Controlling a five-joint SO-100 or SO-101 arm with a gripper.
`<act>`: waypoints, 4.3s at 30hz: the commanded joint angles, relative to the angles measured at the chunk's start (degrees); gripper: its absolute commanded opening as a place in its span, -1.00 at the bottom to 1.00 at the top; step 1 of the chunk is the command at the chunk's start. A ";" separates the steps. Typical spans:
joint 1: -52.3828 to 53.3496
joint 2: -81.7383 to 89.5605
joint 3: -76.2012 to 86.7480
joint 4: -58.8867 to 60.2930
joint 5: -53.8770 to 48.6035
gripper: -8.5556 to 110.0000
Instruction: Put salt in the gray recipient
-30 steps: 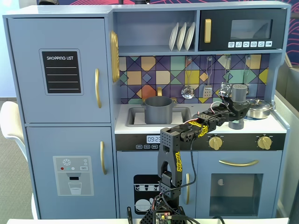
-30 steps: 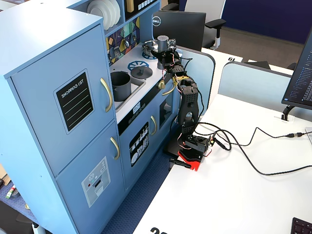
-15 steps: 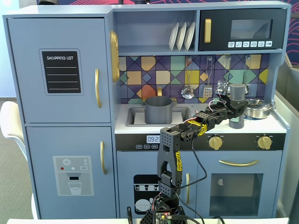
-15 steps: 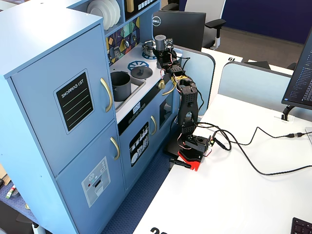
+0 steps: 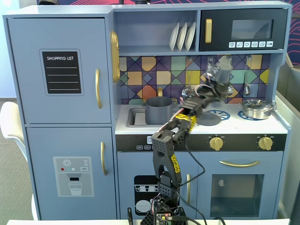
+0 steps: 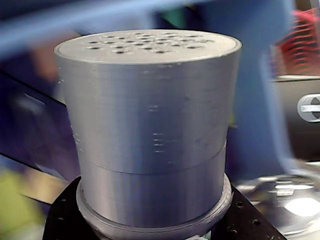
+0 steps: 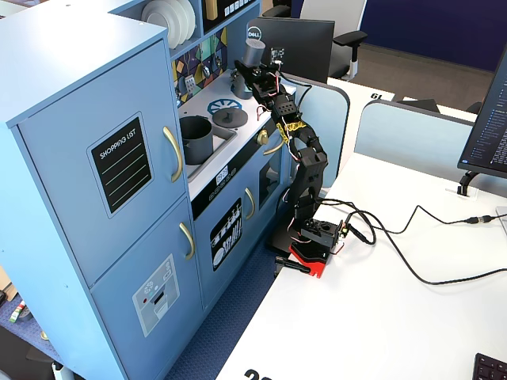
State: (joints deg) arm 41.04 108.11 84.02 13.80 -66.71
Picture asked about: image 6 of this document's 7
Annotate steel pot with lid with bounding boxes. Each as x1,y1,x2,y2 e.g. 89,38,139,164
232,74,320,240

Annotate gray salt shaker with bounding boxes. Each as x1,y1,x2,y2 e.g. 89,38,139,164
53,31,243,232

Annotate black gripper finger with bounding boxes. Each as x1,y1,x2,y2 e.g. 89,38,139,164
43,176,101,240
199,184,288,240

